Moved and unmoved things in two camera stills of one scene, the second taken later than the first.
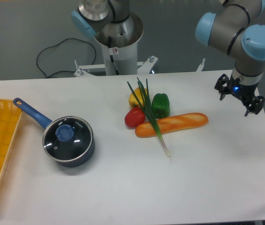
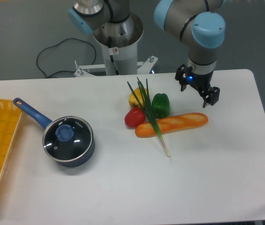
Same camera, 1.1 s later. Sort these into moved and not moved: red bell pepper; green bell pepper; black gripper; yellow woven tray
Moved: black gripper
Not moved: yellow woven tray; red bell pepper; green bell pepper
